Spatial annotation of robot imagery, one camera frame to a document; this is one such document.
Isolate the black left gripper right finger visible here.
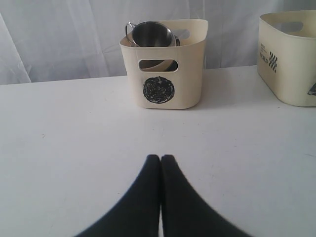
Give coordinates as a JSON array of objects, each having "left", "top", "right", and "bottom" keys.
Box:
[{"left": 161, "top": 155, "right": 244, "bottom": 237}]

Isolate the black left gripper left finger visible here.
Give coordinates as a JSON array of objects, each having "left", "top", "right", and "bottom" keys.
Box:
[{"left": 77, "top": 155, "right": 160, "bottom": 237}]

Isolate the white ceramic bowl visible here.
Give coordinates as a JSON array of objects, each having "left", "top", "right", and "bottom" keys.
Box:
[{"left": 139, "top": 59, "right": 173, "bottom": 72}]

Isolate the cream bin with circle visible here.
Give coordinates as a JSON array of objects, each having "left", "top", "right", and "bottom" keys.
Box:
[{"left": 119, "top": 19, "right": 208, "bottom": 110}]

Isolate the white backdrop curtain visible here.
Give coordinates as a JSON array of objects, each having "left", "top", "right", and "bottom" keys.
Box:
[{"left": 0, "top": 0, "right": 316, "bottom": 85}]

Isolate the cream bin with triangle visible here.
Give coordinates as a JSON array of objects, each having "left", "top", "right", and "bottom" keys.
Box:
[{"left": 257, "top": 10, "right": 316, "bottom": 107}]

